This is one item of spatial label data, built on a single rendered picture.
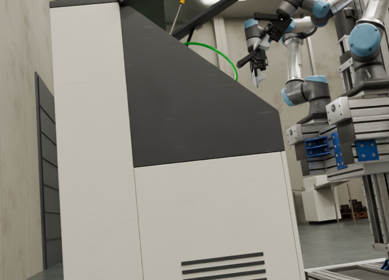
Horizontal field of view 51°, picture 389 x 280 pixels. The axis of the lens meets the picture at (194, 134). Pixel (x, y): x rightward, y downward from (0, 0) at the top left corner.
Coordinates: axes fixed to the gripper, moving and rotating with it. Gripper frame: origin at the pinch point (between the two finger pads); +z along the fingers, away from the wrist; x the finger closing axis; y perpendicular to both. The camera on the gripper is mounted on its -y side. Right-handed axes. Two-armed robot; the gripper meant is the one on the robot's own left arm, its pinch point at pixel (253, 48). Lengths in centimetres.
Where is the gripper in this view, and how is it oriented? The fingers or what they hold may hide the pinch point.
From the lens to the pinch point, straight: 193.8
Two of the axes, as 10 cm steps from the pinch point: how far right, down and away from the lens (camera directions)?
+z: -5.7, 8.1, 1.3
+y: 8.1, 5.8, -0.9
